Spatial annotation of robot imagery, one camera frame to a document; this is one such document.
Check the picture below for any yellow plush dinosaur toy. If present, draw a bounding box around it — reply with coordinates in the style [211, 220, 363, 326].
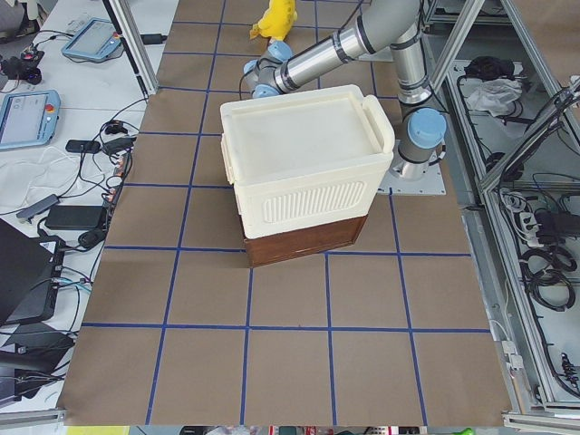
[249, 0, 298, 41]

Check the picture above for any blue teach pendant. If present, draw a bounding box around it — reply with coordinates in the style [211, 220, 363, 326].
[1, 90, 61, 150]
[61, 18, 121, 63]

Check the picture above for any crumpled white cloth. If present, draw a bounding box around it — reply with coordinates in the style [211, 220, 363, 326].
[466, 78, 523, 117]

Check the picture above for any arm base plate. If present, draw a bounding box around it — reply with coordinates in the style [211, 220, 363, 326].
[377, 140, 447, 196]

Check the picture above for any blue teach pendant near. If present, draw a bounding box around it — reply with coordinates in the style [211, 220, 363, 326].
[1, 90, 61, 150]

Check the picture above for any blue teach pendant far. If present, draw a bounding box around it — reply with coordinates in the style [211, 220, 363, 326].
[61, 18, 121, 63]

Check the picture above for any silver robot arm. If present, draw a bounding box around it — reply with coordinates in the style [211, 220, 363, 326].
[242, 1, 435, 123]

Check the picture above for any black power adapter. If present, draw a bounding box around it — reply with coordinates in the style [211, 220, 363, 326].
[44, 205, 104, 230]

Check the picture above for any dark wooden drawer cabinet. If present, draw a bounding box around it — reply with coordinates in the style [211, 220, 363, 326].
[244, 215, 368, 267]

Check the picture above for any aluminium frame post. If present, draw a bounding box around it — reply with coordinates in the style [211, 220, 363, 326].
[102, 0, 159, 100]

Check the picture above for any white plastic storage box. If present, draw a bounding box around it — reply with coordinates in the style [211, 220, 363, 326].
[220, 85, 395, 239]

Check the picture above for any black laptop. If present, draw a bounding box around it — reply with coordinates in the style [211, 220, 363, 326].
[1, 221, 64, 326]

